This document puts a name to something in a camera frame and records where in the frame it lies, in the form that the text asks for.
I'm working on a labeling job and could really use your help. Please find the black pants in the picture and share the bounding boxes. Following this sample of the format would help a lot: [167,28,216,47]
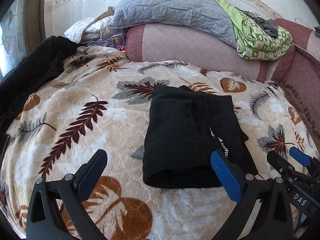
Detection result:
[143,86,258,189]

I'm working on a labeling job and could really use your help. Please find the green patterned folded blanket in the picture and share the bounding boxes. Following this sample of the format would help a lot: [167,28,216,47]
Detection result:
[216,0,293,61]

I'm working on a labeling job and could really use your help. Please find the leaf pattern fleece blanket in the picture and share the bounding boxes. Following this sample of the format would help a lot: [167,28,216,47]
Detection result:
[1,46,318,239]

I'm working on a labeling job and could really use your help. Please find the dark grey cloth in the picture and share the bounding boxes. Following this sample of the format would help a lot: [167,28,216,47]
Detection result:
[240,10,278,38]

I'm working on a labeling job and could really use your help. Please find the black jacket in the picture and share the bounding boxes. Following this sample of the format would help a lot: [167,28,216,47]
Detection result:
[1,36,80,133]

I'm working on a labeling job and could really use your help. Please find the colourful small box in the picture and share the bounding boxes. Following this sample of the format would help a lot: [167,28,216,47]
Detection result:
[111,34,125,52]

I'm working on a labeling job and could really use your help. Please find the white crumpled cloth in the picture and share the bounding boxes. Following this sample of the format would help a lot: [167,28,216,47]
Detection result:
[64,7,117,44]

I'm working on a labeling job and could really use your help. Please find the grey quilted pillow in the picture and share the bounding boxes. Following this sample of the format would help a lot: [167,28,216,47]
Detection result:
[108,0,236,48]

